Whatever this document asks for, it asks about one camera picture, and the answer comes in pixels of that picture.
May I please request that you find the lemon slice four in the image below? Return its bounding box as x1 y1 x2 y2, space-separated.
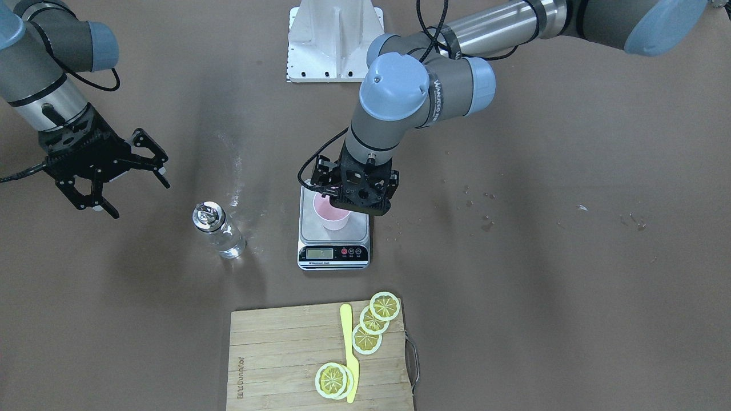
314 362 355 400

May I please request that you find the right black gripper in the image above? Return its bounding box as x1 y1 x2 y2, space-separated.
38 104 171 219

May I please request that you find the lemon slice two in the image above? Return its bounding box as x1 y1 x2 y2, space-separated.
359 306 390 336

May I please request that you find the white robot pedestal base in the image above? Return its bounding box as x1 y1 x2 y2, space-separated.
286 1 384 83

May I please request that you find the bamboo cutting board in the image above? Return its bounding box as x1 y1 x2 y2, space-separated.
226 303 415 410

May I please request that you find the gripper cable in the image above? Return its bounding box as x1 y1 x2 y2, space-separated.
297 0 520 189
0 163 47 184

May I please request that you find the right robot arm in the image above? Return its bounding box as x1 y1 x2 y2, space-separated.
1 1 170 219

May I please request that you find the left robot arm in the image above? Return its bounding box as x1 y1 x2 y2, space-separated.
298 1 709 216

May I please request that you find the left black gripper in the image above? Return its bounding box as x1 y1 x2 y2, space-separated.
311 147 399 216

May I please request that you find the pink plastic cup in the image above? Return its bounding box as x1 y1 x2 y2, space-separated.
312 193 351 231

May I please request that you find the yellow plastic knife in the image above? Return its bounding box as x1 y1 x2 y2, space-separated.
339 303 360 404

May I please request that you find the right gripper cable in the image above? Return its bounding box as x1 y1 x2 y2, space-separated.
0 163 47 184

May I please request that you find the silver kitchen scale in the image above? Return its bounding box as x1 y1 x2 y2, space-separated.
297 187 371 271

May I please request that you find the lemon slice one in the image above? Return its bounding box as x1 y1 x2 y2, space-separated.
369 291 400 321

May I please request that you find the glass sauce bottle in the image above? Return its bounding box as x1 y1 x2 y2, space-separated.
191 201 246 259

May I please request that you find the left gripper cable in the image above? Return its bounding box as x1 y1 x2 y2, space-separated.
297 0 520 189

